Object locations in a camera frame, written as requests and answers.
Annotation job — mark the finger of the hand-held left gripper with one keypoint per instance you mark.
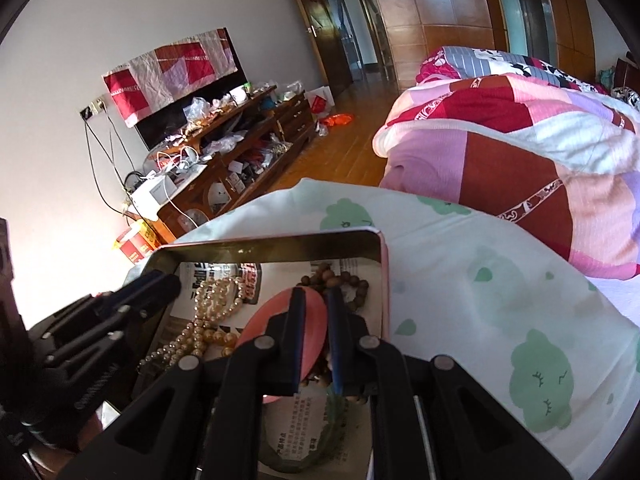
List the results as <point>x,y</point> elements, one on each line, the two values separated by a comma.
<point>150,287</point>
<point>90,347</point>

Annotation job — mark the wooden wardrobe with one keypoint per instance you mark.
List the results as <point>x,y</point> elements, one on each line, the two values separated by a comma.
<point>450,20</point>

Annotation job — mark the red yellow carton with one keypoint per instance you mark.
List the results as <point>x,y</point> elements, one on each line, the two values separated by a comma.
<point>135,245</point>

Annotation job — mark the pink red patchwork quilt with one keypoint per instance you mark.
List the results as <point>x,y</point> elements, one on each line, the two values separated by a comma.
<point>500,160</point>

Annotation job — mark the white red shopping bag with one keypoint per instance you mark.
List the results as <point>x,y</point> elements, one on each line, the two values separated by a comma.
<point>320,101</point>

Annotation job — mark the pink bangle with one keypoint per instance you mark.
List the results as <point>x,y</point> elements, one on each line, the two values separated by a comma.
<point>270,310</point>

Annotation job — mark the wall socket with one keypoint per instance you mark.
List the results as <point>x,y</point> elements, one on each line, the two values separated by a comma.
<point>93,110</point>

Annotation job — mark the pink metal tin box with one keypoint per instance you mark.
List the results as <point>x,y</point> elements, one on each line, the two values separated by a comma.
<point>280,247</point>

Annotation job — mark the grey striped floral quilt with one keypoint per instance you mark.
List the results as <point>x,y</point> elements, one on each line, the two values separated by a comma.
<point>475,60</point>

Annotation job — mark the wooden room door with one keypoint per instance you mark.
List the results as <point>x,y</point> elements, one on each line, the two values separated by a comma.
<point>325,50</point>

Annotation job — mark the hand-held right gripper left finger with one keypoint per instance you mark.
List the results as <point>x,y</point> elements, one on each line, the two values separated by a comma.
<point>299,345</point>

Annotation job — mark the wooden bed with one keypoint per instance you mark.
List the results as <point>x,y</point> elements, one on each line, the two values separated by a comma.
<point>627,72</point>

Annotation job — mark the orange plastic bag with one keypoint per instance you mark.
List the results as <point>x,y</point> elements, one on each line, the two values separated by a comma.
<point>337,120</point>

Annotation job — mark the black television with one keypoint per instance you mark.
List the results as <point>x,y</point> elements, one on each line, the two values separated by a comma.
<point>165,127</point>

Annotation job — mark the white cloth with green print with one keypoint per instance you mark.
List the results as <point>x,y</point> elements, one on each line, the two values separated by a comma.
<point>450,285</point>

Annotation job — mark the white box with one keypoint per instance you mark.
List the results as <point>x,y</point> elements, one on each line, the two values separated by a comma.
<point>152,194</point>

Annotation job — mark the green jade bangle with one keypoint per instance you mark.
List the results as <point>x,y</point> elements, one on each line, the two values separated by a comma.
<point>336,425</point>

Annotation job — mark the white bed sheet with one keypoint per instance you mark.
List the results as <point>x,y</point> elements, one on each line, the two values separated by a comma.
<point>617,295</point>

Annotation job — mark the red white patchwork cloth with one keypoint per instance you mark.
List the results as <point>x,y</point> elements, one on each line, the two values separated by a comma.
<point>170,72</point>

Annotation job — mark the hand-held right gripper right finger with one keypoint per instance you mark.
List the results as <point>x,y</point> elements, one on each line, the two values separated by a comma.
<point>334,345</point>

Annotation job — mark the teal cloth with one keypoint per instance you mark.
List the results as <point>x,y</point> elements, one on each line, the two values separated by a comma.
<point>606,77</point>

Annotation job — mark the wooden television cabinet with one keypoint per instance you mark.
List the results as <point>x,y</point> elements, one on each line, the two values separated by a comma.
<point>295,120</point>

